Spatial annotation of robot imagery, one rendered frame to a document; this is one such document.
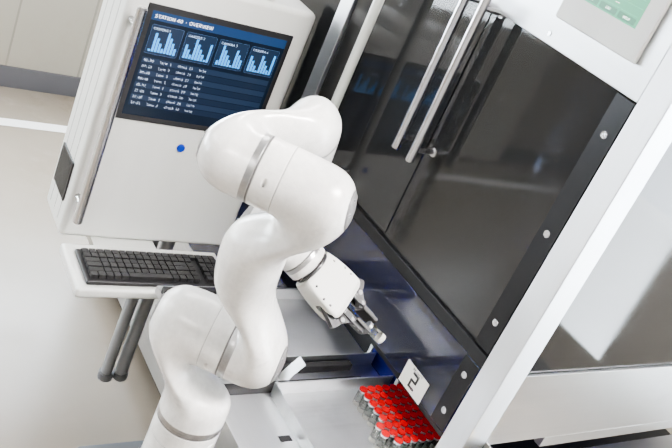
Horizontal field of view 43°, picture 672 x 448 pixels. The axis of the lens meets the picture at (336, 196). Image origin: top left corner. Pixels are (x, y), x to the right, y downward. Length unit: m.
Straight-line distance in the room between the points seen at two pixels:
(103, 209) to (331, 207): 1.30
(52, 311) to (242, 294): 2.20
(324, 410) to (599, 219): 0.77
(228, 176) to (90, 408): 2.03
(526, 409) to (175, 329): 0.83
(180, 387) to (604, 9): 1.01
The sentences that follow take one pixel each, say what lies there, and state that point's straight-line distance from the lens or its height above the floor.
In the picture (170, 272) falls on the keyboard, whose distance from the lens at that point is 2.31.
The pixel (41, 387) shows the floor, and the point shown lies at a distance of 3.11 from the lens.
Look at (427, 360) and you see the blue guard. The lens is 1.92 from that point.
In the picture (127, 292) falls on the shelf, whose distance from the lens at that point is 2.23.
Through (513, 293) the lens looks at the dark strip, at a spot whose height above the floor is 1.36.
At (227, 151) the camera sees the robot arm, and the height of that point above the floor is 1.61.
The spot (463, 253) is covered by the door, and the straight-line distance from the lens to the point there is 1.85.
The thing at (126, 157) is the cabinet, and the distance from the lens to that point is 2.27.
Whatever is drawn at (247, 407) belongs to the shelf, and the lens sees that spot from 1.89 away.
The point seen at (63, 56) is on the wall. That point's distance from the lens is 5.08.
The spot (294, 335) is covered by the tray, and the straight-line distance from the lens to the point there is 2.16.
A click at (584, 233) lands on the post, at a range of 1.63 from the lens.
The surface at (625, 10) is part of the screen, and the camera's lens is 1.63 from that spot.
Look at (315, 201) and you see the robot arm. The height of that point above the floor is 1.60.
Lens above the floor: 2.07
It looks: 24 degrees down
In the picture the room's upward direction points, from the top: 24 degrees clockwise
